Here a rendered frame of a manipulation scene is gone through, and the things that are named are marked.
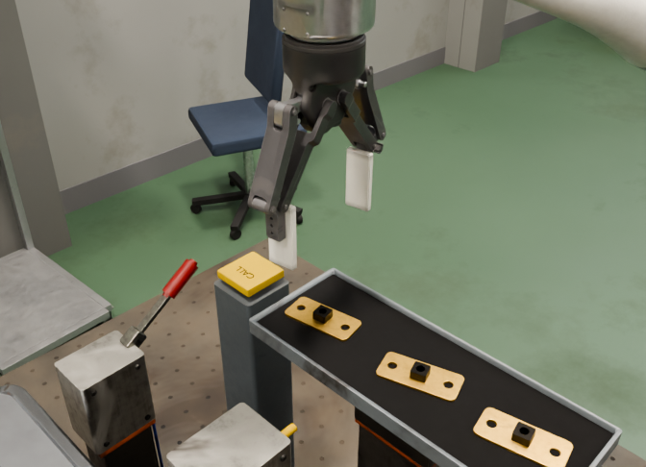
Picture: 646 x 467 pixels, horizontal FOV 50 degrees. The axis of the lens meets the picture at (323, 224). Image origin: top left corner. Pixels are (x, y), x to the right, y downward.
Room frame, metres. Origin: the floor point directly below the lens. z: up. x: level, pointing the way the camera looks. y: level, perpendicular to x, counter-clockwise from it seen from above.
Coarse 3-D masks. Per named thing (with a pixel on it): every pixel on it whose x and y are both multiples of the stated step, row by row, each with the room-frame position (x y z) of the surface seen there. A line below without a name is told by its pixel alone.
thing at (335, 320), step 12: (300, 300) 0.63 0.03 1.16; (312, 300) 0.63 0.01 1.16; (288, 312) 0.61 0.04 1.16; (300, 312) 0.61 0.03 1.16; (312, 312) 0.60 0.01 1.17; (324, 312) 0.61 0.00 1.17; (336, 312) 0.61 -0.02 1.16; (312, 324) 0.59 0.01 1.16; (324, 324) 0.59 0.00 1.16; (336, 324) 0.59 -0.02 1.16; (348, 324) 0.59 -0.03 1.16; (360, 324) 0.59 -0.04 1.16; (336, 336) 0.57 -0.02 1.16; (348, 336) 0.57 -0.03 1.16
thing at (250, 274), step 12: (252, 252) 0.74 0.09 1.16; (228, 264) 0.71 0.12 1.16; (240, 264) 0.71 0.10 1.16; (252, 264) 0.71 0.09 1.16; (264, 264) 0.71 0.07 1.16; (228, 276) 0.69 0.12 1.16; (240, 276) 0.68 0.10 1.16; (252, 276) 0.68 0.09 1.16; (264, 276) 0.68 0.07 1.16; (276, 276) 0.69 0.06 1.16; (240, 288) 0.67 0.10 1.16; (252, 288) 0.66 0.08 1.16
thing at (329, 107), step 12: (324, 108) 0.59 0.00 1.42; (324, 120) 0.58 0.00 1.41; (300, 132) 0.58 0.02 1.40; (312, 132) 0.57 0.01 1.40; (324, 132) 0.58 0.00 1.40; (300, 144) 0.57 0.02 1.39; (312, 144) 0.57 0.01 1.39; (300, 156) 0.56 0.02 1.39; (288, 168) 0.56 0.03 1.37; (300, 168) 0.56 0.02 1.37; (288, 180) 0.55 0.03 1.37; (288, 192) 0.55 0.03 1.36; (288, 204) 0.55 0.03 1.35
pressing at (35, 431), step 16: (0, 400) 0.63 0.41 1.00; (16, 400) 0.63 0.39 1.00; (32, 400) 0.63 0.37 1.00; (0, 416) 0.61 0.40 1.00; (16, 416) 0.61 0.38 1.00; (32, 416) 0.60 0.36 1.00; (48, 416) 0.60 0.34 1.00; (0, 432) 0.58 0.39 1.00; (16, 432) 0.58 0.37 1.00; (32, 432) 0.58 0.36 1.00; (48, 432) 0.58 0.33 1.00; (64, 432) 0.58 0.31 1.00; (0, 448) 0.56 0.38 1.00; (16, 448) 0.56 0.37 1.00; (32, 448) 0.56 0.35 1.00; (48, 448) 0.56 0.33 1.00; (64, 448) 0.55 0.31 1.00; (0, 464) 0.53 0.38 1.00; (16, 464) 0.53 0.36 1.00; (32, 464) 0.53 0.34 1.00; (48, 464) 0.53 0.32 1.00; (64, 464) 0.53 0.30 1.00; (80, 464) 0.53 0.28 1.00
